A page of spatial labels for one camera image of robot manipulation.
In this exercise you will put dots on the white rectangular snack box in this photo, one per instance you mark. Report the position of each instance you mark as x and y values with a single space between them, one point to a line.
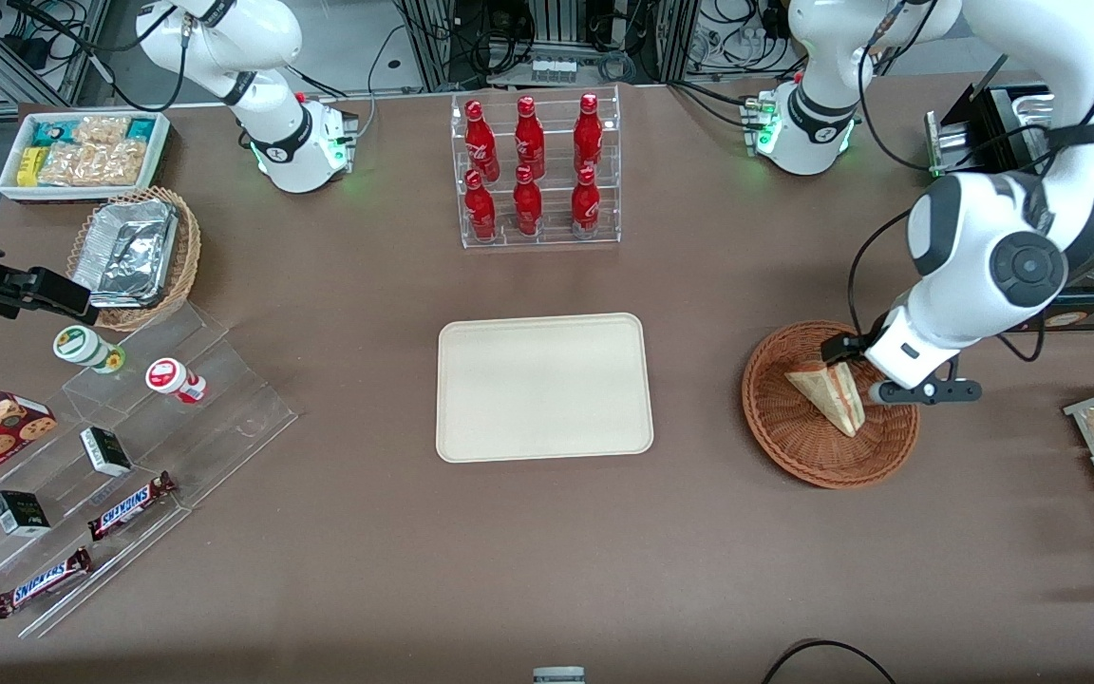
10 185

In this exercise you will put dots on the small rice cracker bag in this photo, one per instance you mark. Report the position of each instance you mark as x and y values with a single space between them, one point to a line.
101 130

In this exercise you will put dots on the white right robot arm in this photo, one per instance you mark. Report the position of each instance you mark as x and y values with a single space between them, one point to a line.
286 142

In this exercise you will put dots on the red lid yogurt cup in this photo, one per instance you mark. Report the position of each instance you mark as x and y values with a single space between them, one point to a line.
169 376

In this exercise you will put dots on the red cola bottle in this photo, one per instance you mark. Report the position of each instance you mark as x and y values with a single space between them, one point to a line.
585 207
529 141
480 142
588 135
480 211
527 207

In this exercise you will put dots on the black food warmer appliance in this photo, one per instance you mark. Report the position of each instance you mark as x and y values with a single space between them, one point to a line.
1003 119

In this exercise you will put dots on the green lid yogurt cup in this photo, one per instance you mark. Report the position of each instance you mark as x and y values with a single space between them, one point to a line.
80 345

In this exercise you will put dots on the clear acrylic stepped stand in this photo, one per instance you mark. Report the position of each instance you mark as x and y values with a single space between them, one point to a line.
224 408

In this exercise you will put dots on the triangular sandwich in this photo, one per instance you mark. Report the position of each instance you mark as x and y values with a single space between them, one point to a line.
832 399

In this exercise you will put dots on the cream plastic tray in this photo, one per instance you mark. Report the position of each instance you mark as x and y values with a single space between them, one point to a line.
544 388

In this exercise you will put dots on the small grey device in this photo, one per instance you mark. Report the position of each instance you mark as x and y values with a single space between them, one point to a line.
558 675

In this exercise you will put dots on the small black carton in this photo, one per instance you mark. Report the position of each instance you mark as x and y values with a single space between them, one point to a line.
20 513
105 451

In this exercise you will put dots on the large rice cracker bag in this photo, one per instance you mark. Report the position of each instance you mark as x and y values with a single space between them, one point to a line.
96 163

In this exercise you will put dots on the clear acrylic bottle rack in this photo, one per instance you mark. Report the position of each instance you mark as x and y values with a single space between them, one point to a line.
552 228

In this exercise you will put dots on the yellow snack packet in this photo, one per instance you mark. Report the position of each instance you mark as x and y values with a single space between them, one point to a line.
31 166

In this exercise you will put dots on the white power strip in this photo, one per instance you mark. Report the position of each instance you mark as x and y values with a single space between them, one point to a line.
554 70

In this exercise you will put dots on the light wicker basket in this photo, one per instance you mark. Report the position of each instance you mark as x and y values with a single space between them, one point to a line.
188 256

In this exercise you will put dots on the brown round wicker basket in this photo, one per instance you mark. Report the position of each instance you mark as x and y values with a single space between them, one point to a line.
794 432

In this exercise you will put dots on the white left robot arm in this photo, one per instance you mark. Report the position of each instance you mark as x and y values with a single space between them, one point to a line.
984 275

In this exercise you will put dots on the teal snack packet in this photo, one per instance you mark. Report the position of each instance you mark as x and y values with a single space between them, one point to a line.
141 128

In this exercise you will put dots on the green snack packet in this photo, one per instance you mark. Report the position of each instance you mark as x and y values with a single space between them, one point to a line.
53 133

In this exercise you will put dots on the silver foil container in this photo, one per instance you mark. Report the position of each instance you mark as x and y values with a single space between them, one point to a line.
129 252

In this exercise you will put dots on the Snickers chocolate bar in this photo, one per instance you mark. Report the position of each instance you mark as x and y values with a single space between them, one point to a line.
129 506
42 582

